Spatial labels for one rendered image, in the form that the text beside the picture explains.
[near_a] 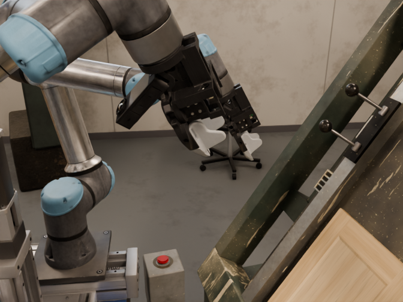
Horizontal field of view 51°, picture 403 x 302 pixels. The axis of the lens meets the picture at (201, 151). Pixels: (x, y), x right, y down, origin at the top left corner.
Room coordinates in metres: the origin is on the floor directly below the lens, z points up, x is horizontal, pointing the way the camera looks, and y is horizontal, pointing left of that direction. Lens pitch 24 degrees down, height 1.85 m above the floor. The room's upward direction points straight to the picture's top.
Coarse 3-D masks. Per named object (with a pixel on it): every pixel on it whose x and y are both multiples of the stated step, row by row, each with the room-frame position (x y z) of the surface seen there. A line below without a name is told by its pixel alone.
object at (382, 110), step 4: (348, 84) 1.12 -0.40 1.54; (352, 84) 1.11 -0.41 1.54; (356, 84) 1.11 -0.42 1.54; (348, 88) 1.11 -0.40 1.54; (352, 88) 1.10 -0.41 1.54; (356, 88) 1.10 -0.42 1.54; (348, 92) 1.11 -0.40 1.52; (352, 92) 1.10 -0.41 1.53; (356, 92) 1.10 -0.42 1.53; (352, 96) 1.11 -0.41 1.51; (360, 96) 1.11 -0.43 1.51; (364, 96) 1.11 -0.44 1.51; (364, 100) 1.11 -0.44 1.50; (368, 100) 1.10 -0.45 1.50; (372, 104) 1.10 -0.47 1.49; (376, 104) 1.10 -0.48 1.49; (380, 108) 1.09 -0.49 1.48; (384, 108) 1.08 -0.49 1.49; (388, 108) 1.08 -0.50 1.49; (380, 112) 1.09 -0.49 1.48; (384, 112) 1.08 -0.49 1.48
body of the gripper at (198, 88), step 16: (192, 32) 0.58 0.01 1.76; (192, 48) 0.55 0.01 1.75; (160, 64) 0.54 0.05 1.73; (176, 64) 0.57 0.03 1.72; (192, 64) 0.56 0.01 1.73; (208, 64) 0.60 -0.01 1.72; (176, 80) 0.58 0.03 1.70; (192, 80) 0.57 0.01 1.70; (208, 80) 0.57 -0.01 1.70; (160, 96) 0.58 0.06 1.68; (176, 96) 0.57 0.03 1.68; (192, 96) 0.56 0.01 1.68; (208, 96) 0.56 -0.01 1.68; (176, 112) 0.57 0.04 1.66; (192, 112) 0.58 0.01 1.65; (208, 112) 0.57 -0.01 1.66; (224, 112) 0.57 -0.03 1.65
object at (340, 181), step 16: (400, 96) 1.10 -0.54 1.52; (400, 112) 1.08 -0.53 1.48; (384, 128) 1.06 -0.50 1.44; (368, 160) 1.05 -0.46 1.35; (336, 176) 1.06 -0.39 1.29; (352, 176) 1.04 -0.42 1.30; (320, 192) 1.07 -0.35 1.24; (336, 192) 1.03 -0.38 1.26; (320, 208) 1.02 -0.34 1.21; (304, 224) 1.03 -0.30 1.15; (320, 224) 1.02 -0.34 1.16; (288, 240) 1.02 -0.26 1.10; (304, 240) 1.01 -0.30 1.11; (272, 256) 1.03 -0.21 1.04; (288, 256) 0.99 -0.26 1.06; (272, 272) 0.98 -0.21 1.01; (256, 288) 0.98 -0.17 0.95; (272, 288) 0.98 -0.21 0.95
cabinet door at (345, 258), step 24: (336, 216) 0.99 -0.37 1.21; (336, 240) 0.93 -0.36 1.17; (360, 240) 0.88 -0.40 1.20; (312, 264) 0.93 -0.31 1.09; (336, 264) 0.88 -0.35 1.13; (360, 264) 0.83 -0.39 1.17; (384, 264) 0.79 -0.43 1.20; (288, 288) 0.93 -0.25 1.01; (312, 288) 0.88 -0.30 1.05; (336, 288) 0.83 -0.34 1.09; (360, 288) 0.79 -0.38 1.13; (384, 288) 0.75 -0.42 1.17
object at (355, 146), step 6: (324, 120) 1.10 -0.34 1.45; (318, 126) 1.10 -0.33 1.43; (324, 126) 1.08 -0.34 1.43; (330, 126) 1.09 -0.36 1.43; (324, 132) 1.09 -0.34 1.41; (336, 132) 1.09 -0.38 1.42; (342, 138) 1.08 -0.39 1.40; (354, 144) 1.07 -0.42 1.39; (360, 144) 1.06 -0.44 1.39; (354, 150) 1.06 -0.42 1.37
